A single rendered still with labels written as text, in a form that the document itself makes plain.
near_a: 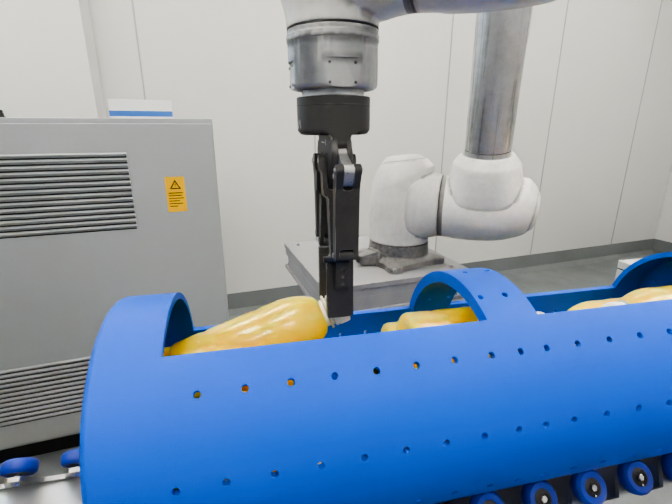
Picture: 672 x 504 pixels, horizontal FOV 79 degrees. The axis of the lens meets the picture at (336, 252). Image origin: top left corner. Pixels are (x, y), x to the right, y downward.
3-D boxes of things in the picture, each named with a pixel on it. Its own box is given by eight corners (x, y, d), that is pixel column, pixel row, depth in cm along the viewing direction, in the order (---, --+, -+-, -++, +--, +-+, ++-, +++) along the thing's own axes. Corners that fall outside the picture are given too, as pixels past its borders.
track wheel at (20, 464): (-6, 459, 55) (-10, 475, 54) (32, 453, 56) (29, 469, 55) (11, 464, 59) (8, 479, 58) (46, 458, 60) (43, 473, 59)
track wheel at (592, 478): (563, 469, 55) (574, 471, 53) (591, 464, 56) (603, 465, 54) (574, 507, 53) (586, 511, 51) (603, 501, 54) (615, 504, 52)
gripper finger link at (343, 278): (346, 242, 44) (354, 250, 41) (347, 286, 45) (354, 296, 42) (333, 243, 43) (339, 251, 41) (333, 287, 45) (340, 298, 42)
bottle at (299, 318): (160, 341, 44) (319, 276, 46) (184, 346, 51) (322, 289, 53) (178, 405, 42) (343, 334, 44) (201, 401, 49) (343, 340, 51)
